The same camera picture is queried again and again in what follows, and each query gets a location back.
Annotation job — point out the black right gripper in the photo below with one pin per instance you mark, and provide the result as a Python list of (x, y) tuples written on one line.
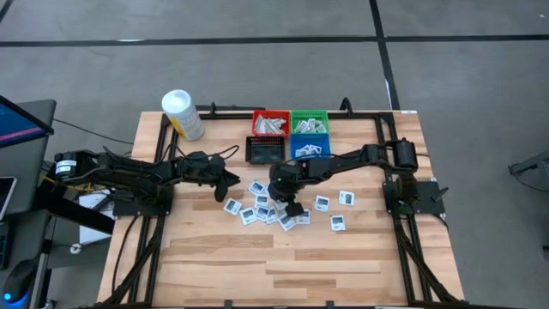
[(287, 180)]

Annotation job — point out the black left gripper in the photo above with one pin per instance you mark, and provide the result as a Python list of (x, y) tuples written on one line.
[(208, 173)]

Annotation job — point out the white blue-print square packet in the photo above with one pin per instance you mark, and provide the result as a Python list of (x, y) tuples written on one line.
[(322, 203), (286, 223), (337, 222), (346, 198), (257, 187), (305, 219), (302, 151), (248, 216), (315, 149), (262, 213), (261, 200), (233, 206), (273, 216)]

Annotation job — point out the green white strip packet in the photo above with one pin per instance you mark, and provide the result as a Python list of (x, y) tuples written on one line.
[(260, 124), (279, 122)]

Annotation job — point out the small white packet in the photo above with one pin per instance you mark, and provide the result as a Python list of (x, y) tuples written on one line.
[(321, 129), (312, 122), (301, 126)]

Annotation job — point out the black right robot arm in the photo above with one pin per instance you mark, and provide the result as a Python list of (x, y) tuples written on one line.
[(351, 161)]

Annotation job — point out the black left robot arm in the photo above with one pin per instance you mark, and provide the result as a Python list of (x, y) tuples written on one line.
[(128, 169)]

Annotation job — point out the black plastic basket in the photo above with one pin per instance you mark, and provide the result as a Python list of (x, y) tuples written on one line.
[(265, 150)]

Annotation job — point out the blue plastic basket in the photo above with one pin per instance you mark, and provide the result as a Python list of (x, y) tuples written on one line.
[(296, 138)]

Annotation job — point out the black clamp bar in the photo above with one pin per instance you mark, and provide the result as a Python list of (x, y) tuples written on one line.
[(231, 108)]

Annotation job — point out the white wipes canister yellow label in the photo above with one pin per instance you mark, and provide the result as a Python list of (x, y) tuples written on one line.
[(182, 111)]

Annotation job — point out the green plastic basket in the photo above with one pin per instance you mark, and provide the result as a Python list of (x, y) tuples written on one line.
[(300, 115)]

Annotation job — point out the red plastic basket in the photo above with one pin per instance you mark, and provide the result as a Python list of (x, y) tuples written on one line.
[(283, 113)]

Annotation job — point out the black table clamp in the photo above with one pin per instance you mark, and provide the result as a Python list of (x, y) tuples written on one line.
[(342, 105)]

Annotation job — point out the white paper sheet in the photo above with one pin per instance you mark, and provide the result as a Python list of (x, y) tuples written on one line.
[(92, 234)]

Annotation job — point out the white tape roll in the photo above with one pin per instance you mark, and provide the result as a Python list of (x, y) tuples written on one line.
[(72, 249)]

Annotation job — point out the grey side desk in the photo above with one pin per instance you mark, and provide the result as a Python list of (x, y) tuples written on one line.
[(30, 171)]

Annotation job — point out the blue screen monitor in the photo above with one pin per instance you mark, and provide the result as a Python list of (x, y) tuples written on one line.
[(17, 124)]

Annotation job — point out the white tablet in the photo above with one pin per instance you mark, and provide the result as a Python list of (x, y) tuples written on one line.
[(6, 197)]

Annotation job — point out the black computer mouse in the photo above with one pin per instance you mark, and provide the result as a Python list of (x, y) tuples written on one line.
[(21, 279)]

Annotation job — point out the grey floor stand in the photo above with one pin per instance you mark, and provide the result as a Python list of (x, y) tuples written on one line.
[(536, 165)]

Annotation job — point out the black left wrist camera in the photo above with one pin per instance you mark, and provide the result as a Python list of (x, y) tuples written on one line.
[(217, 163)]

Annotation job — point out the black table frame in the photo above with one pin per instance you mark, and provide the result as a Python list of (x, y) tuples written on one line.
[(412, 266)]

